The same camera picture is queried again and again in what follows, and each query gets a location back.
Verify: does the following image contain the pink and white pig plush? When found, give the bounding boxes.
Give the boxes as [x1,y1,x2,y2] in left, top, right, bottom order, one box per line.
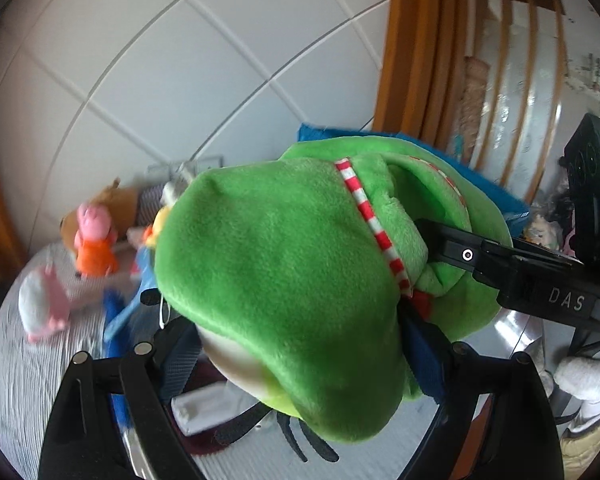
[19,266,72,345]

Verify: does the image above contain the pig plush in orange dress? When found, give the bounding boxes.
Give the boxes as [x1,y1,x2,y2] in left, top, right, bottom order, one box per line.
[75,201,120,278]

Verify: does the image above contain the grey shark plush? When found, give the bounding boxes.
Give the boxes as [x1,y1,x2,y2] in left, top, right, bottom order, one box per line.
[160,170,201,208]

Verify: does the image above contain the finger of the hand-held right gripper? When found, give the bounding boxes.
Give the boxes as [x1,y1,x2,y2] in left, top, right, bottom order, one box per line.
[414,217,487,275]

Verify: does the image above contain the wooden framed glass door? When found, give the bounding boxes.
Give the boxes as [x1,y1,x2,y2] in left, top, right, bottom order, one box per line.
[447,0,600,206]

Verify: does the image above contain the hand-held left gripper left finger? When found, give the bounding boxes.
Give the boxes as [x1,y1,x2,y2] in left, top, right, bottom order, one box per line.
[37,317,203,480]

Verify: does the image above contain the brown plush toy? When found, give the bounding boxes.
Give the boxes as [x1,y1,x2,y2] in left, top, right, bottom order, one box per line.
[59,177,148,256]

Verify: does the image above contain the white wall socket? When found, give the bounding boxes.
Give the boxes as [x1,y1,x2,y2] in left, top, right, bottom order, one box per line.
[147,157,221,181]

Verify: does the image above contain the green plush toy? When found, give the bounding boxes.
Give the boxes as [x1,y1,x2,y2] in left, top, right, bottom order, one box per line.
[152,135,511,463]

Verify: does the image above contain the blue plastic storage crate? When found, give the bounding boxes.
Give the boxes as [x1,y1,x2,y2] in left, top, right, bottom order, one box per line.
[296,121,531,233]

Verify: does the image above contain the blue and yellow plush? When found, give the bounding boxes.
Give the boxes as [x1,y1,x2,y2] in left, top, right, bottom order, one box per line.
[102,247,158,343]

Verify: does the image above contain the white plush toy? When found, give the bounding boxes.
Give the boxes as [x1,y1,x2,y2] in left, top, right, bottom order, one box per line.
[552,345,600,406]

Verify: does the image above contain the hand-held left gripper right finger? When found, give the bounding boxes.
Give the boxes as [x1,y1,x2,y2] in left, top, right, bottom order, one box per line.
[397,305,565,480]

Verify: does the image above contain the yellow duck plush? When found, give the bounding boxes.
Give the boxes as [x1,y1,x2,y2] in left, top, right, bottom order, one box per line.
[142,206,173,251]

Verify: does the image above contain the rolled patterned carpet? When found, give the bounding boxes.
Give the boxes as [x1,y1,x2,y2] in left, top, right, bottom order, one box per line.
[457,55,491,161]

